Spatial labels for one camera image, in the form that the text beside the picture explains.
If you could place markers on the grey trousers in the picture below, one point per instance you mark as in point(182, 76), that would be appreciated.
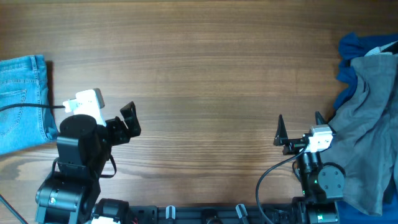
point(365, 144)

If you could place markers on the dark blue t-shirt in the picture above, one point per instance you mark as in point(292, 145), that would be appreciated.
point(351, 46)

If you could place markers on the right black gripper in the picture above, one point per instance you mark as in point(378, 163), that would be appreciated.
point(297, 144)

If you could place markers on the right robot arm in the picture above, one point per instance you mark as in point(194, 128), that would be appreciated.
point(322, 182)

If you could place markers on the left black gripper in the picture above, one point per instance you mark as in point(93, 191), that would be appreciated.
point(117, 128)

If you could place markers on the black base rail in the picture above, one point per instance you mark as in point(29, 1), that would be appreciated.
point(267, 213)

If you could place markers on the left grey rail clip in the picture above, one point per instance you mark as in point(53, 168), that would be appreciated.
point(170, 212)

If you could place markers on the right grey rail clip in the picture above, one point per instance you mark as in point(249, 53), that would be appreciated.
point(242, 214)

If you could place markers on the grey rail clip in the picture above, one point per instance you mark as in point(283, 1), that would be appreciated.
point(170, 212)
point(242, 214)

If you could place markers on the light blue denim jeans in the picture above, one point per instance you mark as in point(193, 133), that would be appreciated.
point(24, 84)

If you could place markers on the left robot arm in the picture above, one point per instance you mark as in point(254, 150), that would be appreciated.
point(70, 191)

